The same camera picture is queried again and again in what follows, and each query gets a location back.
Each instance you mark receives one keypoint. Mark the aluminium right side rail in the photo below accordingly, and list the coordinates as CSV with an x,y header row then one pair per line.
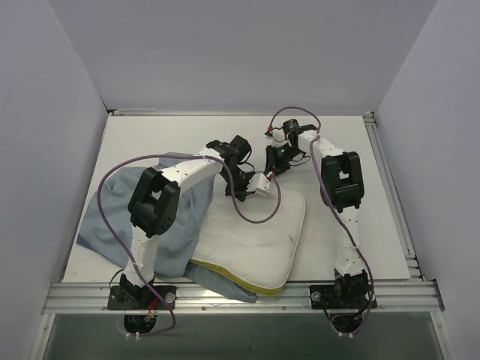
x,y
394,201

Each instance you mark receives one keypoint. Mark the white pillow yellow trim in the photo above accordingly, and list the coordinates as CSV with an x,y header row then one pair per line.
x,y
258,257

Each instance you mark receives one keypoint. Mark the aluminium rail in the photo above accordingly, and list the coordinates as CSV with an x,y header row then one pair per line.
x,y
394,201
185,297

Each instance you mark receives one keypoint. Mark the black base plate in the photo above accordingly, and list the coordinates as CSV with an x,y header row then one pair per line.
x,y
119,300
335,296

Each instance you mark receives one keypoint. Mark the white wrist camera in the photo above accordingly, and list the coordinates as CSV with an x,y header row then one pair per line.
x,y
276,136
259,184

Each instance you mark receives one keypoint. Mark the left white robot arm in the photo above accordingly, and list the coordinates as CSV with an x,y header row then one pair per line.
x,y
155,201

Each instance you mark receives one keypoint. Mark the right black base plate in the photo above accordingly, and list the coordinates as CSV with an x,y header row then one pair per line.
x,y
335,296

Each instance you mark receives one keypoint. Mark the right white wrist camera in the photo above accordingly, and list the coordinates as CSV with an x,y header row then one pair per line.
x,y
276,136

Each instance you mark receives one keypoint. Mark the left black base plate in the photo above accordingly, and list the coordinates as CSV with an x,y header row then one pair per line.
x,y
119,300

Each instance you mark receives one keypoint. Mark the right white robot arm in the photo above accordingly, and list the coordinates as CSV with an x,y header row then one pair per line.
x,y
341,188

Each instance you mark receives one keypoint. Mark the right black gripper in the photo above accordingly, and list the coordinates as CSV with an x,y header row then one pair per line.
x,y
275,162

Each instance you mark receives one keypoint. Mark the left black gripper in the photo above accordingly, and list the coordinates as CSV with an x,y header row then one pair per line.
x,y
235,185

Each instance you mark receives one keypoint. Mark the grey-blue pillowcase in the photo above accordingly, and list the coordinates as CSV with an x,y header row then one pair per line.
x,y
176,246

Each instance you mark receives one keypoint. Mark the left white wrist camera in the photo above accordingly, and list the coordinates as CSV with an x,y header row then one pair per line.
x,y
259,184

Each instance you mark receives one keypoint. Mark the aluminium front rail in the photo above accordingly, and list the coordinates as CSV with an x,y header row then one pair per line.
x,y
185,297

